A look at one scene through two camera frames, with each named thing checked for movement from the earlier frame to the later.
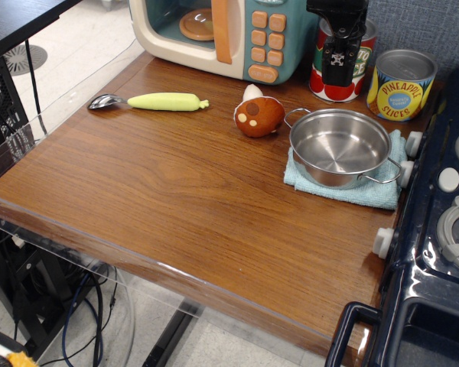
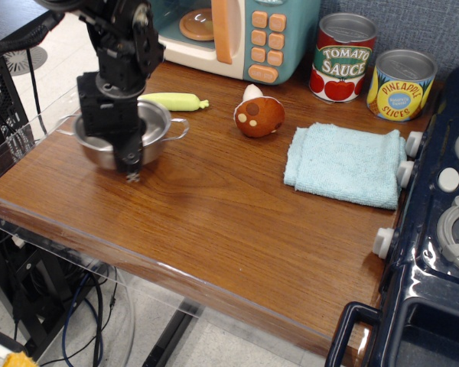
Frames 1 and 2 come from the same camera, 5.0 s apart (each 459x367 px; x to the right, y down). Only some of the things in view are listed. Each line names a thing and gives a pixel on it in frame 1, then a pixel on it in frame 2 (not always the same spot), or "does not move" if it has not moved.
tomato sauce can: (317, 89) does not move
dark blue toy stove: (424, 312) does not move
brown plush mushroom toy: (258, 115) does not move
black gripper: (346, 20) to (110, 118)
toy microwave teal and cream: (258, 41) does not move
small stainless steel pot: (333, 147) to (156, 127)
